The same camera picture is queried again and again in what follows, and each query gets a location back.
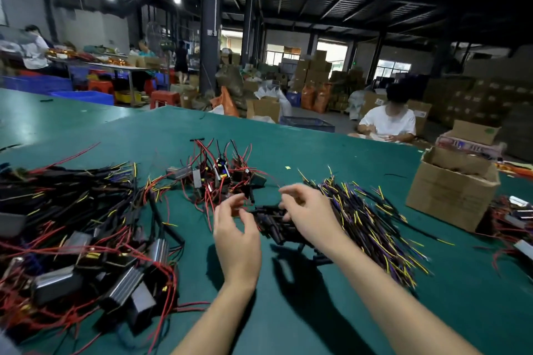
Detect person's right hand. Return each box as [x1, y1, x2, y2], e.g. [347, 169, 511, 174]
[278, 183, 347, 258]

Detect person's left hand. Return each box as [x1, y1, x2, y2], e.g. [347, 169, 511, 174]
[212, 193, 262, 287]

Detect person's left forearm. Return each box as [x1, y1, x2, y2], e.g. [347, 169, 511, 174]
[172, 280, 255, 355]

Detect person's right forearm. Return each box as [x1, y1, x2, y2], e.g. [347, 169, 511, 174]
[331, 242, 481, 355]

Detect pile of black connectors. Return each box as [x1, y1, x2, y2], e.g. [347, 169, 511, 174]
[248, 204, 335, 267]

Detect blue mesh plastic crate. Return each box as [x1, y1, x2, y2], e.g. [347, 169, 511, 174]
[279, 116, 336, 133]

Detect white plastic bag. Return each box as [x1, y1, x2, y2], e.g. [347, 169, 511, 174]
[253, 85, 293, 117]

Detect orange sacks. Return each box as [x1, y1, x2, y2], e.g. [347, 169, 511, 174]
[300, 83, 332, 114]

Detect orange plastic bag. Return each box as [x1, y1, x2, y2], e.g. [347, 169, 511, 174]
[210, 86, 240, 118]

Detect stack of brown cartons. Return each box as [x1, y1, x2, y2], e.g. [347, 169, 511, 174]
[289, 50, 333, 94]

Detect red plastic stool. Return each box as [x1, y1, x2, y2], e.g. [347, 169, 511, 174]
[87, 80, 114, 96]
[149, 90, 181, 110]

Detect large open cardboard box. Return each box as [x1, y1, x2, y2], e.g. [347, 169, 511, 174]
[406, 147, 501, 233]

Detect yellow plastic crate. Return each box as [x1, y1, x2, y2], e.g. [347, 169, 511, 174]
[114, 90, 142, 104]

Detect pink printed box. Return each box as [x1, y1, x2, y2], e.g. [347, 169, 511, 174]
[435, 131, 507, 160]

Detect dark steel pillar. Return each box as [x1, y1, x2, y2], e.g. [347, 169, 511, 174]
[198, 0, 224, 96]

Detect small cardboard box green label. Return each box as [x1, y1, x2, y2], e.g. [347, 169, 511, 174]
[451, 120, 502, 146]

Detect standing fan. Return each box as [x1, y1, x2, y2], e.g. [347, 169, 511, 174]
[145, 21, 174, 57]

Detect blue plastic bin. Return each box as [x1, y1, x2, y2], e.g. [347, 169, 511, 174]
[49, 90, 115, 106]
[2, 75, 74, 96]

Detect metal work table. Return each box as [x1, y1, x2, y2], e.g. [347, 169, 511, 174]
[45, 54, 162, 107]

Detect small heap of red-wired modules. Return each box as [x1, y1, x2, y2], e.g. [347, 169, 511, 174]
[144, 138, 276, 231]

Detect bundle of purple yellow wires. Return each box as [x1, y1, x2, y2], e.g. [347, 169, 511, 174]
[297, 166, 455, 290]

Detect large pile of wired modules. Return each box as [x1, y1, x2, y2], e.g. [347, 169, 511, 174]
[0, 142, 211, 355]

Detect wall of stacked cardboard boxes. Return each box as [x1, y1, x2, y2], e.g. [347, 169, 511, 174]
[422, 75, 533, 162]

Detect heap of silver modules red wires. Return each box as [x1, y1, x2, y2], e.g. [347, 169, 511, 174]
[474, 194, 533, 275]

